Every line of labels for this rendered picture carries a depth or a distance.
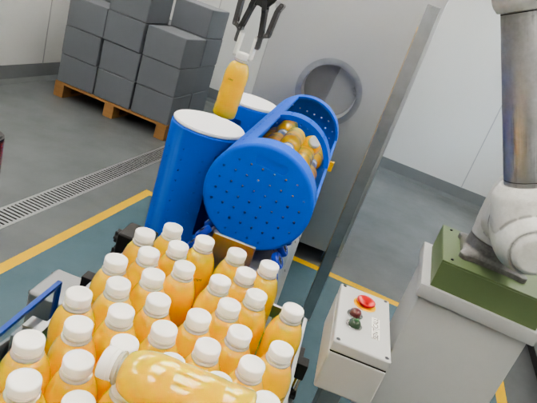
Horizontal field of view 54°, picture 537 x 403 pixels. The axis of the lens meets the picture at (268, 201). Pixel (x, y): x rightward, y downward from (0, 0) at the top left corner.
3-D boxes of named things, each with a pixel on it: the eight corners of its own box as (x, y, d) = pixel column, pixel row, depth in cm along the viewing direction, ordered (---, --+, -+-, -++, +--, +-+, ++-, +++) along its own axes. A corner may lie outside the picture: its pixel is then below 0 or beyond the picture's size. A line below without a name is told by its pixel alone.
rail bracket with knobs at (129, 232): (157, 272, 123) (167, 235, 120) (144, 287, 117) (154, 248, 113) (118, 257, 124) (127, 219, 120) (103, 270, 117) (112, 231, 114)
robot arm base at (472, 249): (516, 253, 158) (525, 237, 156) (526, 285, 138) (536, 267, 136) (457, 230, 162) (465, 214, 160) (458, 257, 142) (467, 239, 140)
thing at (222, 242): (241, 289, 123) (257, 244, 118) (239, 294, 121) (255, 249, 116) (202, 273, 124) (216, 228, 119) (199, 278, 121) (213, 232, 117)
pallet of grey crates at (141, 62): (200, 127, 551) (231, 13, 507) (162, 141, 478) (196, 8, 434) (102, 87, 572) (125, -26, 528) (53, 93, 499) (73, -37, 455)
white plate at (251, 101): (248, 91, 275) (248, 93, 276) (213, 89, 253) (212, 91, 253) (289, 111, 262) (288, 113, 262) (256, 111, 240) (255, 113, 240)
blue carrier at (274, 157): (320, 175, 217) (351, 112, 206) (286, 269, 136) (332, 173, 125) (258, 146, 218) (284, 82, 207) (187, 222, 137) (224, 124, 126)
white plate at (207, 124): (173, 124, 184) (173, 127, 184) (249, 143, 191) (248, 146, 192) (174, 103, 208) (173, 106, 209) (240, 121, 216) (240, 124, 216)
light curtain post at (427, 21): (310, 316, 295) (439, 8, 232) (309, 321, 289) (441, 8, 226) (300, 312, 295) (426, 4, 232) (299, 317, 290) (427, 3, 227)
